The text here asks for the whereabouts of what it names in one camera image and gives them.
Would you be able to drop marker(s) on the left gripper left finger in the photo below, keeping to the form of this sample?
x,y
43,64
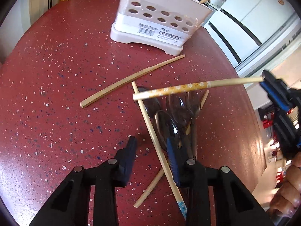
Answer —
x,y
69,203

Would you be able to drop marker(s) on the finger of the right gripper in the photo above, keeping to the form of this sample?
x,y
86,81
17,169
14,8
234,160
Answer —
x,y
270,77
276,95

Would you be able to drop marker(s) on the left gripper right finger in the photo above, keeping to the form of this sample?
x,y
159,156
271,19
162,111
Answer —
x,y
234,203

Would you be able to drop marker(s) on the bamboo chopstick blue tip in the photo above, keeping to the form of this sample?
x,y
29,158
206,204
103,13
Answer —
x,y
163,161

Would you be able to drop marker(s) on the floral patterned bamboo chopstick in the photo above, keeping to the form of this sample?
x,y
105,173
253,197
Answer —
x,y
194,86

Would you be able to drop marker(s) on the dark spoon with long handle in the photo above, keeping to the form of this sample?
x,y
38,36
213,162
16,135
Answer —
x,y
152,106

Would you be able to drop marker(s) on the person's right hand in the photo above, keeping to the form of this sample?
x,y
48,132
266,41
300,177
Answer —
x,y
287,199

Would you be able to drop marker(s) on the white refrigerator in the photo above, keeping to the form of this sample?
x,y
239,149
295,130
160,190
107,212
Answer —
x,y
240,27

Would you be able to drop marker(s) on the white plastic utensil holder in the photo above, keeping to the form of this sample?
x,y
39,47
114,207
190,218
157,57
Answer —
x,y
164,24

